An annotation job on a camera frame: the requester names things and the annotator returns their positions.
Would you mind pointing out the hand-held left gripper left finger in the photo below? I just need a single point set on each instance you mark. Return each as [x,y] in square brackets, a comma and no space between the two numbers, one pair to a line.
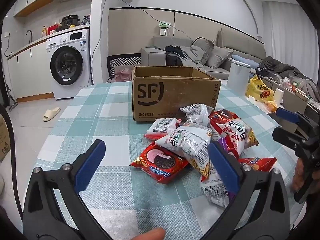
[90,165]

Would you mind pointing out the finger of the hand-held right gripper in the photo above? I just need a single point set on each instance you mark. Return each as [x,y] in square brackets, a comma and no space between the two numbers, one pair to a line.
[287,136]
[287,114]

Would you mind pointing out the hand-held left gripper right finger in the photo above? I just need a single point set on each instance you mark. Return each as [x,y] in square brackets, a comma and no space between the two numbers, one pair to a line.
[222,167]

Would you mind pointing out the white purple snack packet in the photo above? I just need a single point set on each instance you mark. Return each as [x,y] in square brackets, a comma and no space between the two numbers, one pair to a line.
[213,190]

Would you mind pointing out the red spicy strip packet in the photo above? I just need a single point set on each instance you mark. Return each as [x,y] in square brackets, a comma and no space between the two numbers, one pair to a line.
[232,130]

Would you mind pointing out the large white silver snack packet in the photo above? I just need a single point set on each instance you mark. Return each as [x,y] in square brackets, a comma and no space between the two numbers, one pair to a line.
[185,142]

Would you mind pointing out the small silver white snack packet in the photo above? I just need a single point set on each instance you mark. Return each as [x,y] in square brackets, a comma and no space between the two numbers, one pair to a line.
[197,113]

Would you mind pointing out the red pink cream cookie packet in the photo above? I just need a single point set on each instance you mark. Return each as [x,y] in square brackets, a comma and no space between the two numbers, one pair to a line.
[155,162]

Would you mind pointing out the white red-edged snack packet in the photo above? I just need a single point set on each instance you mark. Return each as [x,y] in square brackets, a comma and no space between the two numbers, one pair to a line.
[162,126]

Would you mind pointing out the brown cardboard box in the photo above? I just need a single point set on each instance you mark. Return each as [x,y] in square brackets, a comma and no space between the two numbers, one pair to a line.
[160,97]

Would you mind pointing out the person's right hand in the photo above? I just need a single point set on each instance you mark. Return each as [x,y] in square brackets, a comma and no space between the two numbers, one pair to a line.
[298,177]

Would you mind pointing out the person's left hand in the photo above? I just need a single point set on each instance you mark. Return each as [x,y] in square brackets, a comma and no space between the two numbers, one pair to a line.
[150,235]

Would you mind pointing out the white paper roll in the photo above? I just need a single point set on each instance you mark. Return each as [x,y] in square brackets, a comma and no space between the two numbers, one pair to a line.
[278,96]

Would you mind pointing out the yellow plastic bag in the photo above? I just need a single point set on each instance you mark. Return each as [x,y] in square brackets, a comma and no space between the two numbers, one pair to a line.
[258,90]

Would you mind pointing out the dark clothing pile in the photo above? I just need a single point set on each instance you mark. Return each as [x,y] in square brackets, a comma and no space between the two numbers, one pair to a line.
[282,67]

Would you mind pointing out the white cylindrical container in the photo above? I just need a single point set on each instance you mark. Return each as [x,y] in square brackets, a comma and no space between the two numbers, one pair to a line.
[237,80]

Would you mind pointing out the beige slipper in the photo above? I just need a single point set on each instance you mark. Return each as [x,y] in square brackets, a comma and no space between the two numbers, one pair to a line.
[51,115]

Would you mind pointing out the white curtain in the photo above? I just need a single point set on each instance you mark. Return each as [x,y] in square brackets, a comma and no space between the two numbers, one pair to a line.
[287,35]

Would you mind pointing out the light grey pillow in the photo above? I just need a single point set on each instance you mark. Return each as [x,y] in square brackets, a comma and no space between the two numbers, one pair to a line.
[220,56]

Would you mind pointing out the floor cardboard box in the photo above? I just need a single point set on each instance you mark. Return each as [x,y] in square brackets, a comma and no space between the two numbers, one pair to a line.
[3,140]

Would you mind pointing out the pink cloth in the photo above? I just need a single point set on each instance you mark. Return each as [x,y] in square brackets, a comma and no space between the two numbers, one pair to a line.
[122,76]

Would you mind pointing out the stick vacuum cleaner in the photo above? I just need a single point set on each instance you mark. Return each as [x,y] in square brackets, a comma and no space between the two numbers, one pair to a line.
[11,100]

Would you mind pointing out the white washing machine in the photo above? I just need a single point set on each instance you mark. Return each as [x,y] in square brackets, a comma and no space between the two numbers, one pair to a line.
[67,65]

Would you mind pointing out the dark grey pillow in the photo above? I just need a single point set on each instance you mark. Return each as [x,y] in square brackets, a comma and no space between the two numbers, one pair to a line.
[203,47]

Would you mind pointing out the black white patterned basket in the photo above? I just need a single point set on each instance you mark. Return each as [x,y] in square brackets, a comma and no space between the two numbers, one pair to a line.
[122,61]

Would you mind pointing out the white kitchen counter cabinet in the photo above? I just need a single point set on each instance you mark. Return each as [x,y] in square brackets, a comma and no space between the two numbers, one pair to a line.
[30,72]

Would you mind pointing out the grey hoodie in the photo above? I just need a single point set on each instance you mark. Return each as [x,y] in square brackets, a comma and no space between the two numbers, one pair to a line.
[192,55]

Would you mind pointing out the dark jacket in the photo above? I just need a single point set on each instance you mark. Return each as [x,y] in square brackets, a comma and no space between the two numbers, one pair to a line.
[173,57]

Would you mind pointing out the grey sofa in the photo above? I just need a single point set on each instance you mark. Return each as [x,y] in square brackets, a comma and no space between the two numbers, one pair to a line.
[160,42]

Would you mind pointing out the yellow bottle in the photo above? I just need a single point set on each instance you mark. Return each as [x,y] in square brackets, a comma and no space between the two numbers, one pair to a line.
[44,32]

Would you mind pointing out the red box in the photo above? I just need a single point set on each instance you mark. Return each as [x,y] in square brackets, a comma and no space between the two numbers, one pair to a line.
[53,28]

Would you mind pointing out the kitchen faucet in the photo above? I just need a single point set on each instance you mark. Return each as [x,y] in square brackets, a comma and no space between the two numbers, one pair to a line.
[30,33]

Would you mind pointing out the black pressure cooker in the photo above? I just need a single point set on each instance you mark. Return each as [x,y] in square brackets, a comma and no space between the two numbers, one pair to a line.
[70,22]

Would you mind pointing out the grey plastic bag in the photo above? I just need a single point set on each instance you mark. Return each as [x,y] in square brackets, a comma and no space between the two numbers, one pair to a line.
[85,20]

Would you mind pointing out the white wall power socket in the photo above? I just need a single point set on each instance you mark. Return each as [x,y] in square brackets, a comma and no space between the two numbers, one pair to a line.
[163,28]

